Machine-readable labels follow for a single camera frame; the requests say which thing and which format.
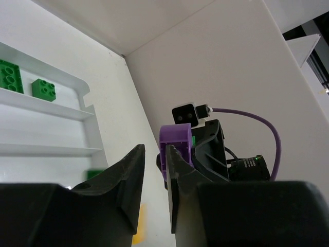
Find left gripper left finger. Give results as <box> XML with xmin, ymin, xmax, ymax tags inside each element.
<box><xmin>1</xmin><ymin>144</ymin><xmax>145</xmax><ymax>246</ymax></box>

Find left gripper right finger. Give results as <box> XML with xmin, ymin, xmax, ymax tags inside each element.
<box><xmin>166</xmin><ymin>145</ymin><xmax>328</xmax><ymax>246</ymax></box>

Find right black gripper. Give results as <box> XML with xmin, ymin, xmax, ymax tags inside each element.
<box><xmin>192</xmin><ymin>120</ymin><xmax>230</xmax><ymax>182</ymax></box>

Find purple lego brick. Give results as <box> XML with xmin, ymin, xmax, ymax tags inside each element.
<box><xmin>158</xmin><ymin>122</ymin><xmax>195</xmax><ymax>190</ymax></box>

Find green lego brick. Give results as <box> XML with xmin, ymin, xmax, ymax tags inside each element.
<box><xmin>0</xmin><ymin>60</ymin><xmax>24</xmax><ymax>94</ymax></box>
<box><xmin>31</xmin><ymin>79</ymin><xmax>56</xmax><ymax>102</ymax></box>
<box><xmin>85</xmin><ymin>169</ymin><xmax>104</xmax><ymax>180</ymax></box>

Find yellow lego brick pair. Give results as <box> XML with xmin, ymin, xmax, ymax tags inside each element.
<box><xmin>132</xmin><ymin>203</ymin><xmax>146</xmax><ymax>245</ymax></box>

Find white divided sorting tray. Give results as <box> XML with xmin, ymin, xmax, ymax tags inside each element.
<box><xmin>1</xmin><ymin>44</ymin><xmax>108</xmax><ymax>188</ymax></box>

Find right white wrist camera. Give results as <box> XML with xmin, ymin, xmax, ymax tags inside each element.
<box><xmin>171</xmin><ymin>102</ymin><xmax>210</xmax><ymax>127</ymax></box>

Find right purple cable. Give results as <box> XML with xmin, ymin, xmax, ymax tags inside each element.
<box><xmin>212</xmin><ymin>108</ymin><xmax>282</xmax><ymax>181</ymax></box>

